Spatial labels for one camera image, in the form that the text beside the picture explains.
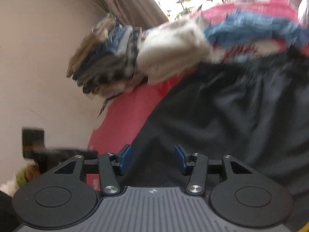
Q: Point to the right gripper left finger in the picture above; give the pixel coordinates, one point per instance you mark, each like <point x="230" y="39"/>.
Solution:
<point x="111" y="165"/>

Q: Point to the black pants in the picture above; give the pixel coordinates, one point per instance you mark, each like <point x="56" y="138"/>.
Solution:
<point x="256" y="111"/>

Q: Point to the pile of folded clothes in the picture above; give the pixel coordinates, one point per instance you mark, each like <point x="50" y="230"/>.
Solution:
<point x="105" y="63"/>

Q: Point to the folded white fluffy blanket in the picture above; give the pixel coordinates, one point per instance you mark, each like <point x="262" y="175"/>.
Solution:
<point x="174" y="48"/>

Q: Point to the light blue crumpled garment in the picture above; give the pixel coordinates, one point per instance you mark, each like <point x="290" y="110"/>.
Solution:
<point x="243" y="27"/>

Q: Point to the pink floral bedspread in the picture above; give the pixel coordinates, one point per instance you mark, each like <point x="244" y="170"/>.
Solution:
<point x="124" y="116"/>

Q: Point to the white lilac crumpled garment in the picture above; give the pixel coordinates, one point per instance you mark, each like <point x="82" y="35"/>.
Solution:
<point x="301" y="8"/>

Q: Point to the brown curtain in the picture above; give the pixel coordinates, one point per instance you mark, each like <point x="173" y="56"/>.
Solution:
<point x="139" y="13"/>

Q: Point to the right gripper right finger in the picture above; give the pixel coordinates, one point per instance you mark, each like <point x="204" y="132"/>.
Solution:
<point x="195" y="166"/>

